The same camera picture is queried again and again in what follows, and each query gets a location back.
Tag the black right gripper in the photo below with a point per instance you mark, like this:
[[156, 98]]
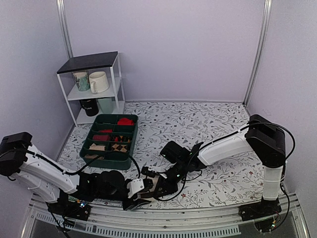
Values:
[[170, 189]]

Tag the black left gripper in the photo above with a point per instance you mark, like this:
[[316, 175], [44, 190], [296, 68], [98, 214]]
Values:
[[131, 205]]

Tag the cream and brown sock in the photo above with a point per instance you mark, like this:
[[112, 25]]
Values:
[[148, 194]]

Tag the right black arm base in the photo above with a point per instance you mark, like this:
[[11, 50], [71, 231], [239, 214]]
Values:
[[259, 209]]

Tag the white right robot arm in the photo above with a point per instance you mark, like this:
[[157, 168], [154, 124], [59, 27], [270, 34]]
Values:
[[265, 139]]

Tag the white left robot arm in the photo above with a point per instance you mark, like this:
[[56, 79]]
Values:
[[20, 159]]

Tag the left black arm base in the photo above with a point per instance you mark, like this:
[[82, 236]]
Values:
[[76, 209]]

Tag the argyle rolled sock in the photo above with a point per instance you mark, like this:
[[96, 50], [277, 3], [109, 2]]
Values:
[[121, 138], [119, 147]]

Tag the tan rolled sock front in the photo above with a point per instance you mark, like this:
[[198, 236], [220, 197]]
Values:
[[94, 156]]

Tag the green divided organizer tray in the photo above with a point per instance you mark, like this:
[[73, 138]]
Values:
[[112, 159]]

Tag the beige rolled sock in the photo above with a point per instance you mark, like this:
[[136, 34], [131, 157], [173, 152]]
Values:
[[97, 147]]

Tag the floral table mat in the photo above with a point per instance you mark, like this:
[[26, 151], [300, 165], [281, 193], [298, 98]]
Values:
[[235, 180]]

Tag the red rolled sock middle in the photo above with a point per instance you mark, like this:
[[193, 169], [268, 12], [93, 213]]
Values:
[[105, 131]]

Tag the dark red rolled sock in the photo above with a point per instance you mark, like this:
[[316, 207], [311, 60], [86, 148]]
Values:
[[104, 137]]

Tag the red rolled sock back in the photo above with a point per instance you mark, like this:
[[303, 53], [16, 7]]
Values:
[[125, 122]]

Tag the pale green mug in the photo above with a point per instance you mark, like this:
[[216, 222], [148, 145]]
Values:
[[106, 105]]

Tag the black mug with lettering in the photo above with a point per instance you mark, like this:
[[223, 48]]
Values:
[[90, 107]]

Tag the cream ceramic mug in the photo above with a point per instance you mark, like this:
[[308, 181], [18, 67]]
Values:
[[98, 82]]

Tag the white shelf with black top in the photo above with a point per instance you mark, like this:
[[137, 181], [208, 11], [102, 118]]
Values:
[[109, 63]]

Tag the teal patterned mug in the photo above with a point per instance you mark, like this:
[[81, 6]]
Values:
[[81, 79]]

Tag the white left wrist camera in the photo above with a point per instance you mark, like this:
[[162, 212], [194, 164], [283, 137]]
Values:
[[135, 186]]

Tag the aluminium front rail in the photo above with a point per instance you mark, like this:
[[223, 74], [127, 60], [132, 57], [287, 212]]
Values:
[[111, 221]]

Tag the left aluminium corner post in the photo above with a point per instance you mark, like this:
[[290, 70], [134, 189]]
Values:
[[64, 27]]

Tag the aluminium corner post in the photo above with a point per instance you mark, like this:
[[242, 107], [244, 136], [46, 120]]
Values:
[[64, 27], [259, 51]]

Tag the right aluminium corner post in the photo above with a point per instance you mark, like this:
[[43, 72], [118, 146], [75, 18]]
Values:
[[259, 51]]

